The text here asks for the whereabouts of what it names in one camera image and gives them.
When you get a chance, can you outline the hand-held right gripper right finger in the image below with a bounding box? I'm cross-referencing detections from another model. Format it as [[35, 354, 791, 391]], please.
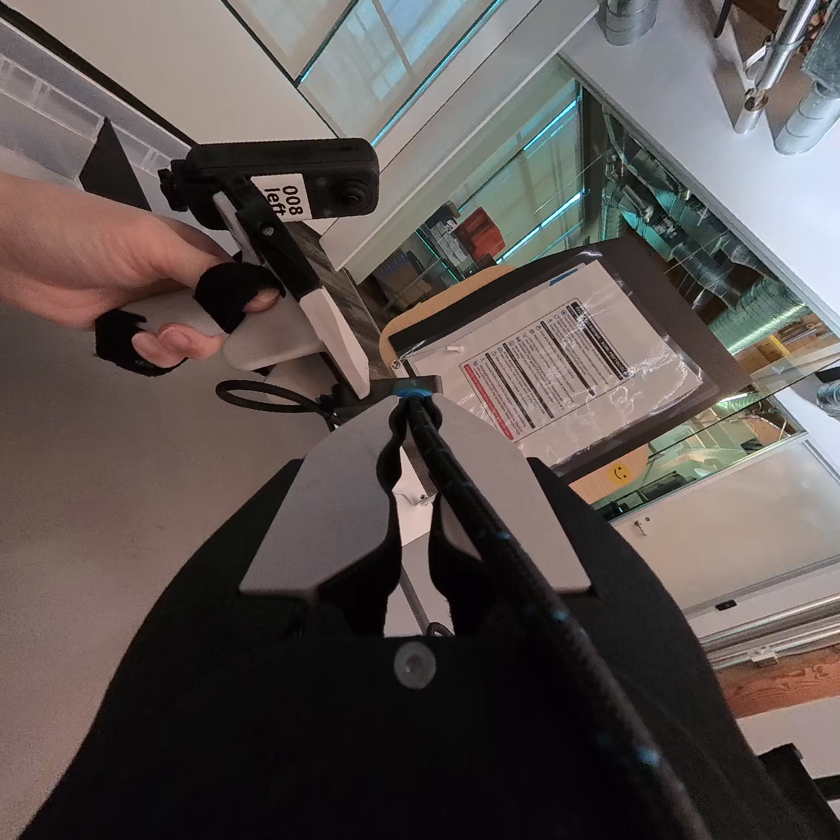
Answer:
[[410, 392, 593, 598]]

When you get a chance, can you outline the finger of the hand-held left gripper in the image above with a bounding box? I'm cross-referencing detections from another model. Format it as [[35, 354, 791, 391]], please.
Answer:
[[301, 287, 373, 401]]

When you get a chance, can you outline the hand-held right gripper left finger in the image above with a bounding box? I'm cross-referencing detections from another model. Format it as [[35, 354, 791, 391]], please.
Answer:
[[238, 395, 404, 601]]

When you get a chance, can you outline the person's left hand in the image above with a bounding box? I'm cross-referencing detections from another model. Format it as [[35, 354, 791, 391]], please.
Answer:
[[0, 171, 284, 366]]

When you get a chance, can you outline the white sign stand base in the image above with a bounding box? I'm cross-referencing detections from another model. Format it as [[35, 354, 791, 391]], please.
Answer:
[[392, 449, 437, 546]]

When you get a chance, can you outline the wooden sign board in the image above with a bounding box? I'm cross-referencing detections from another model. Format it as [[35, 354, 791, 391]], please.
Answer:
[[379, 235, 756, 506]]

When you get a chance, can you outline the red crate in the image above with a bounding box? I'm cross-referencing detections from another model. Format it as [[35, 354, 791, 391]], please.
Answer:
[[456, 209, 506, 260]]

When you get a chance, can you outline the thick black cable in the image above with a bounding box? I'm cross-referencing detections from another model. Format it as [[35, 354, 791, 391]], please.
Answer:
[[215, 379, 345, 427]]

